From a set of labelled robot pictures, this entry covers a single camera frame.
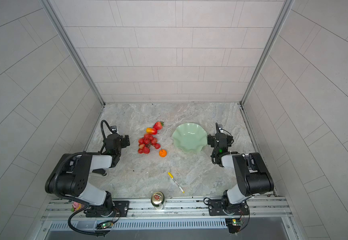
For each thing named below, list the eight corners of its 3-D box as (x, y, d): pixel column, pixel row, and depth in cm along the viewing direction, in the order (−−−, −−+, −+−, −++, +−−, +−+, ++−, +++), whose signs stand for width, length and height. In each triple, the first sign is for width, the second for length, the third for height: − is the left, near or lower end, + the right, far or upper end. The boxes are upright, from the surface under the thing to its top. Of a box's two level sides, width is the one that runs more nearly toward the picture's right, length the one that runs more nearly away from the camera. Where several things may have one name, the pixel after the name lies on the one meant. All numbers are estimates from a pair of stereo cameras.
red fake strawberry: (151, 130, 103) (150, 127, 100) (159, 122, 107) (158, 119, 104) (156, 134, 101) (155, 131, 98) (164, 125, 105) (164, 122, 103)
